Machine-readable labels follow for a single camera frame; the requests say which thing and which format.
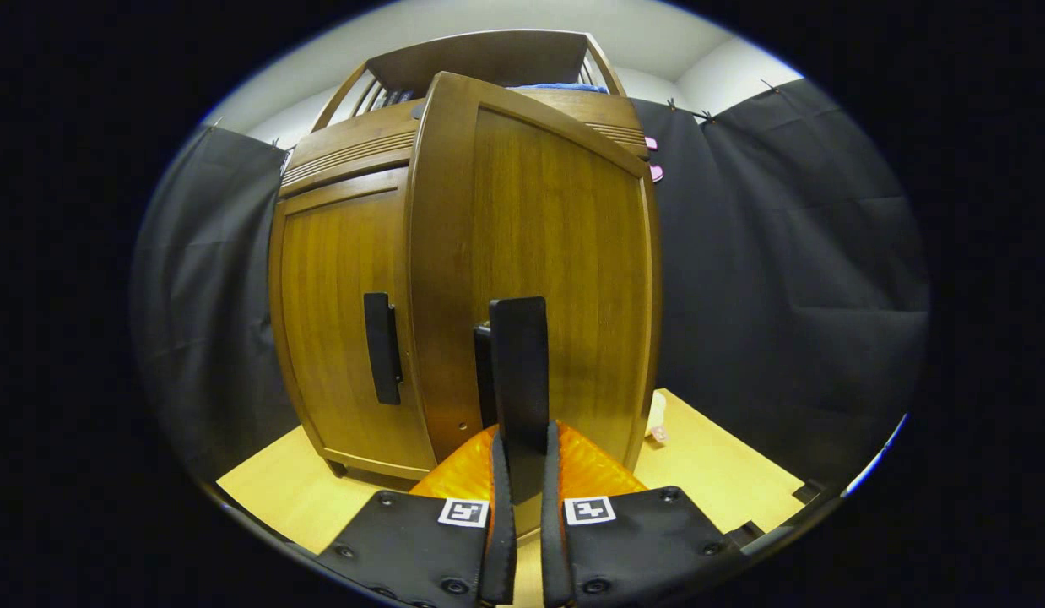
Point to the cream plush toy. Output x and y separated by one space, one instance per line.
656 418

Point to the black backdrop cloth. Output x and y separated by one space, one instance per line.
784 253

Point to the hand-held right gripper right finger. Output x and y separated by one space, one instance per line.
552 540

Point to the blue folded towel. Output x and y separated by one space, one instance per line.
565 87

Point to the wooden shoe cabinet door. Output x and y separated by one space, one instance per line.
556 211
328 295

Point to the row of dark books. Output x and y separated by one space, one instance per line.
396 97

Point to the wooden cabinet drawer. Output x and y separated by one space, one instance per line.
345 152

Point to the wooden double-door shoe cabinet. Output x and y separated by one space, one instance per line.
489 55

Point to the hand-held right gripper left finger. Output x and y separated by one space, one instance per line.
499 540

